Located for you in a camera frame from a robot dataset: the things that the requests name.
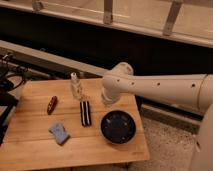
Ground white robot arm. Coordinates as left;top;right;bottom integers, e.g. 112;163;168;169
102;62;213;171

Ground metal railing bracket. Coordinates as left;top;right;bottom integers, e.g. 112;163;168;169
163;0;183;36
32;0;44;11
103;0;113;24

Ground black white striped eraser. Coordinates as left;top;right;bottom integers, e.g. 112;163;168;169
80;101;92;127

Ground black cables and equipment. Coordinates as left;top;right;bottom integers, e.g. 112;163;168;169
0;52;29;146

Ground metal railing bracket left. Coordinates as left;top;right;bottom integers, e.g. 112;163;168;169
32;0;44;11

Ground clear small bottle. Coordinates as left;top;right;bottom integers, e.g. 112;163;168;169
70;72;83;100

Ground blue sponge cloth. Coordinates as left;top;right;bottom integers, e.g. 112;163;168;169
49;123;70;145

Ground red pocket knife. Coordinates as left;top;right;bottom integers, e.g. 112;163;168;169
47;96;58;115

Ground metal railing bracket right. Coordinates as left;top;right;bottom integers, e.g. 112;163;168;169
163;0;183;36

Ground black round bowl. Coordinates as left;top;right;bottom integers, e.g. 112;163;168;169
100;110;136;144

